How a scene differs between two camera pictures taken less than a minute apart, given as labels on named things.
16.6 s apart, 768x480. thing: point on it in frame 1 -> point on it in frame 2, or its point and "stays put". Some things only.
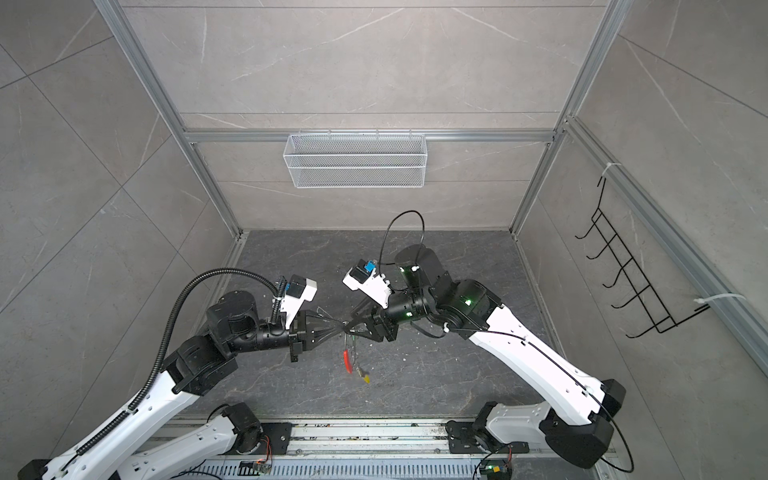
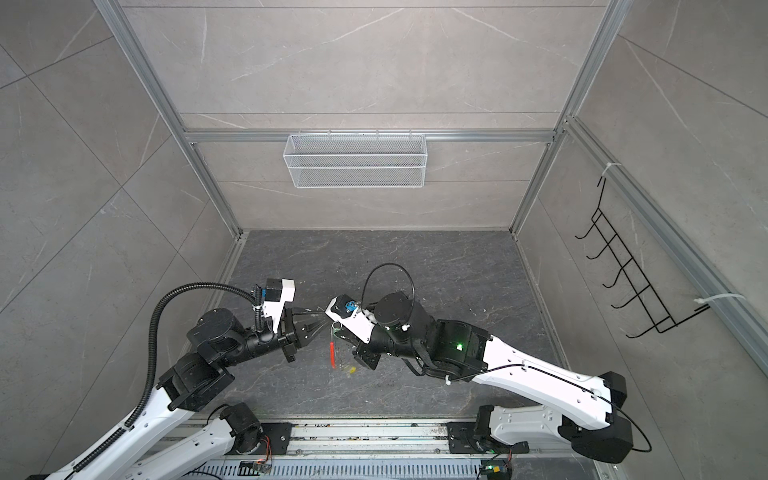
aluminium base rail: [376, 440] stays put
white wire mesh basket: [355, 161] stays put
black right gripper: [380, 321] -> [368, 358]
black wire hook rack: [657, 315] stays put
